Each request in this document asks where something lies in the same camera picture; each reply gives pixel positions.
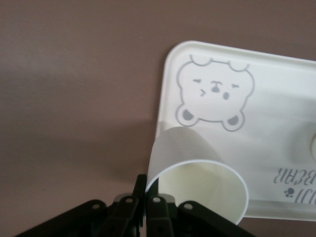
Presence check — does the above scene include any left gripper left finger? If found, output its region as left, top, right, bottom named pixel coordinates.
left=14, top=174, right=148, bottom=237

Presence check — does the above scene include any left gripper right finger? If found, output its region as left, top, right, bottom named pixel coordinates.
left=145, top=178, right=260, bottom=237

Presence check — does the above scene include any white paper cup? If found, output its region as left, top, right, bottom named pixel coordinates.
left=145, top=126, right=249, bottom=227
left=310, top=133, right=316, bottom=161

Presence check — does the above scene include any cream bear print tray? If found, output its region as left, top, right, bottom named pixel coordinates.
left=155, top=40, right=316, bottom=222

